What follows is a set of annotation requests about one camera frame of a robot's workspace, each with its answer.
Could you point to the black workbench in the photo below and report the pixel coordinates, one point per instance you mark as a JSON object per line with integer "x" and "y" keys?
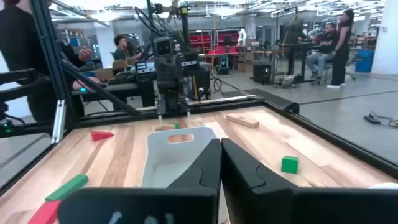
{"x": 124, "y": 88}

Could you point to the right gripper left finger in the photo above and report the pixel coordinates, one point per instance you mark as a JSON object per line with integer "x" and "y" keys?
{"x": 199, "y": 180}

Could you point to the natural wooden plank block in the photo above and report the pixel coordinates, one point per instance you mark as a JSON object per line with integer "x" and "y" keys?
{"x": 242, "y": 120}

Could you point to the person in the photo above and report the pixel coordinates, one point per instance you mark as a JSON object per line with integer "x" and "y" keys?
{"x": 15, "y": 40}
{"x": 340, "y": 49}
{"x": 323, "y": 46}
{"x": 119, "y": 51}

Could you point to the red triangular block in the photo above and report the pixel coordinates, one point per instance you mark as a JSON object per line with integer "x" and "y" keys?
{"x": 100, "y": 135}

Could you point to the small green rectangular block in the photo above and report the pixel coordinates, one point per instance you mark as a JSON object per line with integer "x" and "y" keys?
{"x": 176, "y": 125}

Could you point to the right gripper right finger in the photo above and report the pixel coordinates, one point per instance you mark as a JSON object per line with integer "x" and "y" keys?
{"x": 248, "y": 186}

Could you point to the red storage rack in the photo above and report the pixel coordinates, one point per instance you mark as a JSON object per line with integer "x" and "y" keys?
{"x": 202, "y": 40}

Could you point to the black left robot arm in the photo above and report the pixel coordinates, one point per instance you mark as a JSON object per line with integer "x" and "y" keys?
{"x": 199, "y": 74}

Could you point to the white building column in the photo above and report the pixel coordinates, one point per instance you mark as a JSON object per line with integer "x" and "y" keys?
{"x": 387, "y": 46}

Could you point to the black computer monitor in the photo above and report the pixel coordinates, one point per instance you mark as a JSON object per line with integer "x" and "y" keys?
{"x": 292, "y": 31}

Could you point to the silver metal bracket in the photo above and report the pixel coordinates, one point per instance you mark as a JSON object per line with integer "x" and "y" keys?
{"x": 58, "y": 121}

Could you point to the black power strip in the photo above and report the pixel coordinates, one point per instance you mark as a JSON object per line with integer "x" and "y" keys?
{"x": 372, "y": 119}

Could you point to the grey plastic bin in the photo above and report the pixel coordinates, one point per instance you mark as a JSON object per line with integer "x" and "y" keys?
{"x": 161, "y": 155}

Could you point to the brown cardboard box stack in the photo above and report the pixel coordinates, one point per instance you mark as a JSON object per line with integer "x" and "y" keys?
{"x": 245, "y": 62}

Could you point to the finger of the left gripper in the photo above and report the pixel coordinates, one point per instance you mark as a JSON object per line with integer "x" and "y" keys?
{"x": 160, "y": 117}
{"x": 188, "y": 113}

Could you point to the black equipment box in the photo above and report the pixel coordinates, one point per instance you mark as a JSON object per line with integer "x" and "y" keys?
{"x": 261, "y": 72}

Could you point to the blue storage bin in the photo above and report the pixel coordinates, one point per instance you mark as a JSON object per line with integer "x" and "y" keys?
{"x": 365, "y": 60}

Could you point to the black aluminium table frame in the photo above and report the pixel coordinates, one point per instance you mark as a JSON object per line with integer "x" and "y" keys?
{"x": 46, "y": 46}

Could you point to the long green wooden block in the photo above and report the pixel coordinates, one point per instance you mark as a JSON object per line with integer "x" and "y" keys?
{"x": 66, "y": 188}

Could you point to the black standing desk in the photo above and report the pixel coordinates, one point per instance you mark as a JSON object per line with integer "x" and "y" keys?
{"x": 290, "y": 62}

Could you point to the green cube block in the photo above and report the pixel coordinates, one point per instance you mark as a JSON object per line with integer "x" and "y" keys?
{"x": 289, "y": 164}

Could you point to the long red wooden block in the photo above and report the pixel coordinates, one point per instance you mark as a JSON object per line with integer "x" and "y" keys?
{"x": 45, "y": 213}

